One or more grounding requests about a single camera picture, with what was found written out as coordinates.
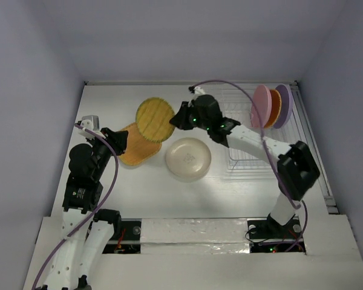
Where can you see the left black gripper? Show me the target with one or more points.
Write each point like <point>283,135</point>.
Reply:
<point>118,138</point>

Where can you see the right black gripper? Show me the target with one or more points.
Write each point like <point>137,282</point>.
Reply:
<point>187,114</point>

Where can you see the square woven bamboo plate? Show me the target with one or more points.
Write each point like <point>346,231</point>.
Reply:
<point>138,148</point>

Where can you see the green-rimmed woven plate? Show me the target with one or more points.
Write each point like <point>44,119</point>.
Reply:
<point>152,119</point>

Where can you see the cream round plate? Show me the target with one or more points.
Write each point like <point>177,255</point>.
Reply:
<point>188,158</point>

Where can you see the pink round plate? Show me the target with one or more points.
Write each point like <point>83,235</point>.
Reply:
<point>261,107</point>

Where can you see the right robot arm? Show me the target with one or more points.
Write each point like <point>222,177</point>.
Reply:
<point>293,164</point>

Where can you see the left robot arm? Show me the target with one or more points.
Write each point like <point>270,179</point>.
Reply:
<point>86,226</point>

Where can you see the orange woven round plate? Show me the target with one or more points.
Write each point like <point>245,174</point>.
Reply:
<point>276,106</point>

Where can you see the purple round plate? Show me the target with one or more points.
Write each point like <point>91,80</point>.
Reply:
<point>286,105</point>

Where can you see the foil-wrapped front bar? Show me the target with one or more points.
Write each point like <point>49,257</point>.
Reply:
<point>194,236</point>

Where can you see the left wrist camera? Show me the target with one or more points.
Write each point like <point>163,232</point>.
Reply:
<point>90,122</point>

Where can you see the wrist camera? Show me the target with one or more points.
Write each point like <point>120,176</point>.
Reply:
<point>90,122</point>
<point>196,90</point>

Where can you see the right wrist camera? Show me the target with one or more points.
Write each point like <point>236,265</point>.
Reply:
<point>196,90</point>

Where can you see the white wire dish rack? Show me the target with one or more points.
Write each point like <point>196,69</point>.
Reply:
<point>237,105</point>

